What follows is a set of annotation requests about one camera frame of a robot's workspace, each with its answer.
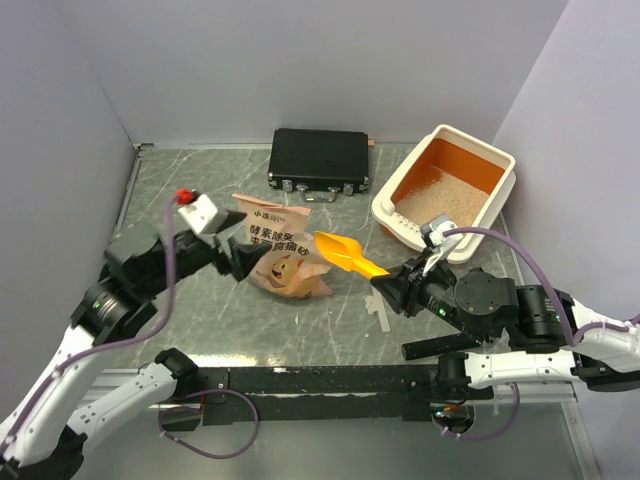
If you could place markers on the pink cat litter bag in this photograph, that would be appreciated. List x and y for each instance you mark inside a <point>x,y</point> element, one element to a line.
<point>293,266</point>

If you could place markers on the cream orange litter box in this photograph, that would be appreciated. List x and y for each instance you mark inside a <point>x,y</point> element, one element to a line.
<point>453,151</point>

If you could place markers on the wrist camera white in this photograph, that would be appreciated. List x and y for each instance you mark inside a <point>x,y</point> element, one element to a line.
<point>438,243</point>
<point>200,213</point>

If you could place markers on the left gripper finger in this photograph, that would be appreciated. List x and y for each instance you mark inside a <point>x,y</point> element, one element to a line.
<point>243,257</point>
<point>232,218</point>

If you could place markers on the black speckled microphone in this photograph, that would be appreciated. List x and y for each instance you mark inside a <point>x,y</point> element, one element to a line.
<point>437,346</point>

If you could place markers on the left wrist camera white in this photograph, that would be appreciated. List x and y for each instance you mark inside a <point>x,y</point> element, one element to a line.
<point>200,213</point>

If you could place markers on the clean litter granules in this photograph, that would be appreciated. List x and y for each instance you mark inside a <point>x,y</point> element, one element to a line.
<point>444,194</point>

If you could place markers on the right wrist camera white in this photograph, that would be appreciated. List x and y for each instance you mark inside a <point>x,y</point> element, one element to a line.
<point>438,243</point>

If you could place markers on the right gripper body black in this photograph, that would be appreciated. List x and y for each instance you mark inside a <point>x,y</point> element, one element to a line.
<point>427,291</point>

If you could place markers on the black carrying case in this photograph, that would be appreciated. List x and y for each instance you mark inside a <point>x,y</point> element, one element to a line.
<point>319,164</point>

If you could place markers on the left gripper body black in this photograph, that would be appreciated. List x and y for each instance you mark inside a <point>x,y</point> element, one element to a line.
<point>188,255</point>

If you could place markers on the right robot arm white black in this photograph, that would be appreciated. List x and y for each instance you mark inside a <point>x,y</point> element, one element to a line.
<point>506,333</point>

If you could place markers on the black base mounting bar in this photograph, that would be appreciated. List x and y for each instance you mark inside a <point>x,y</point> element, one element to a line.
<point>405,391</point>

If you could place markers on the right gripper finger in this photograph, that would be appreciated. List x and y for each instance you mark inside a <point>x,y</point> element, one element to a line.
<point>393,290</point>
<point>400,272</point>

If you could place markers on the beige bag sealing clip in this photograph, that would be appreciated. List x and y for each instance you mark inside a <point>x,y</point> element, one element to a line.
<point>375,305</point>

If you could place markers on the yellow plastic litter scoop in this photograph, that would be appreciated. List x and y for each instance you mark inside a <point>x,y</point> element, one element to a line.
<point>347,254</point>

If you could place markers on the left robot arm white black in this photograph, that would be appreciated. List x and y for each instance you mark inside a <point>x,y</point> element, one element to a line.
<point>48,435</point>

